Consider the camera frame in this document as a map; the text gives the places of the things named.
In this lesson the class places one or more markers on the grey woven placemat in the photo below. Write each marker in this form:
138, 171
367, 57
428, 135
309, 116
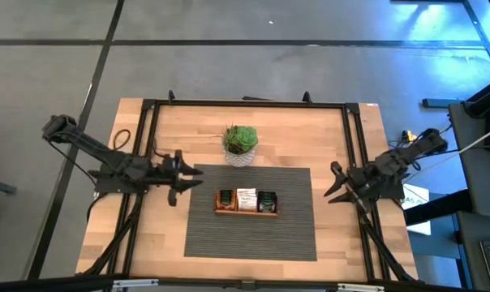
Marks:
249, 235

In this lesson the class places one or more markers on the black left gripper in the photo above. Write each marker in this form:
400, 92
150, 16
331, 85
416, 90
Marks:
168, 174

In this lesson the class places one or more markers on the red tea packet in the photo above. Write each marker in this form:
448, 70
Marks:
226, 198

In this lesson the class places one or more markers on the succulent in patterned white pot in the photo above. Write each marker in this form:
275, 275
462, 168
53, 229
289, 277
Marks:
239, 140

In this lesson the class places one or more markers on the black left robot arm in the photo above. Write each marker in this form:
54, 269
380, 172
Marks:
103, 160

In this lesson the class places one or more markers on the black angled beam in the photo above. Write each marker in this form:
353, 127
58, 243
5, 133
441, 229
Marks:
486, 97

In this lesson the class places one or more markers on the yellow power plug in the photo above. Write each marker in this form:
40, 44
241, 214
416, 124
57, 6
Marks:
408, 135

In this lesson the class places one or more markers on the white printed box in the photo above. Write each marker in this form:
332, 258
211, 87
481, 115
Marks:
415, 194

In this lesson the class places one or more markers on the white orange tea packet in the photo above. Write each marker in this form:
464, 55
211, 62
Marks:
247, 202
246, 191

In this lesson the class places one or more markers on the wooden three-compartment tea box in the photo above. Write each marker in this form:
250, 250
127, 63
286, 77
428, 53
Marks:
245, 212

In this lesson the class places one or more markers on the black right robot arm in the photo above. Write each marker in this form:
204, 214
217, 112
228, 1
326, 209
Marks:
407, 156

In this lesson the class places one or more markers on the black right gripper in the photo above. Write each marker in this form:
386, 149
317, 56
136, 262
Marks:
364, 180

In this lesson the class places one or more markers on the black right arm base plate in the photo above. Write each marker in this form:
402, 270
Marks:
395, 194

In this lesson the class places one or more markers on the teal floor bar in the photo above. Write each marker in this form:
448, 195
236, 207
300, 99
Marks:
439, 103

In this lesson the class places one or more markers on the black metal table frame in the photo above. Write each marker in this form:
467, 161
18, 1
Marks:
249, 103

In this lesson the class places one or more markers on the dark desk with keyboard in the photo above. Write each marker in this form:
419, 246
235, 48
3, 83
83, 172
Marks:
470, 259

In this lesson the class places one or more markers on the dark purple tea packet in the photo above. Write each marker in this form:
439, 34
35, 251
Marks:
267, 202

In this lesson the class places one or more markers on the small white sticker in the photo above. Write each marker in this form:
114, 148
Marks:
372, 105

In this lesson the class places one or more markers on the black desk support beam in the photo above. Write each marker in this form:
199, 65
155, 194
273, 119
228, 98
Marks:
435, 209

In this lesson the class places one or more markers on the silver metal bracket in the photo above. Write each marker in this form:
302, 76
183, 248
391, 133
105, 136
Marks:
135, 282
360, 287

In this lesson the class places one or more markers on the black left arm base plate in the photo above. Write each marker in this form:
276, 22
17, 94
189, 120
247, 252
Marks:
107, 187

